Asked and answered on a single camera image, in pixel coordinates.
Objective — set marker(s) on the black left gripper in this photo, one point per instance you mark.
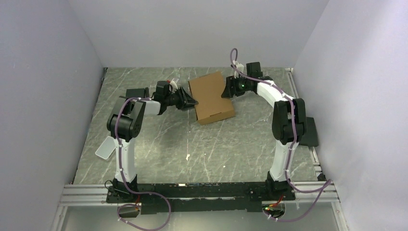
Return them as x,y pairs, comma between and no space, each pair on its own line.
185,100

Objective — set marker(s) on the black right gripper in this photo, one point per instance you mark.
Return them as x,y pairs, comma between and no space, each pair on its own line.
228,92

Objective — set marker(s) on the brown cardboard box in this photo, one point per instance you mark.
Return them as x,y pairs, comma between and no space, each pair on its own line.
207,91

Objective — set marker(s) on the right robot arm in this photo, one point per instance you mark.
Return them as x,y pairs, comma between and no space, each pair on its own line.
288,122

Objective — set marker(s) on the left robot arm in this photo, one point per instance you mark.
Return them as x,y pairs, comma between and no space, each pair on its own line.
125,122

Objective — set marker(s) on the flat black box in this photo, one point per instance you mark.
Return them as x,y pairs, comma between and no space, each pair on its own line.
137,93

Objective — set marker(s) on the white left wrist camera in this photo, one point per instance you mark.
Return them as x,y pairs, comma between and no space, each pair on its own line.
173,84

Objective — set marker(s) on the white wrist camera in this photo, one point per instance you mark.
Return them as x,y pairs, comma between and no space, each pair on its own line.
173,84
238,68

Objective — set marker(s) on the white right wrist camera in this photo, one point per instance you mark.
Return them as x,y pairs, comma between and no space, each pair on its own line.
238,68

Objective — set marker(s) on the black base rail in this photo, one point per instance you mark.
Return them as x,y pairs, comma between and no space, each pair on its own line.
194,197

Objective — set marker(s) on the aluminium frame rail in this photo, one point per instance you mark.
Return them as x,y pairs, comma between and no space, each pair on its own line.
84,195

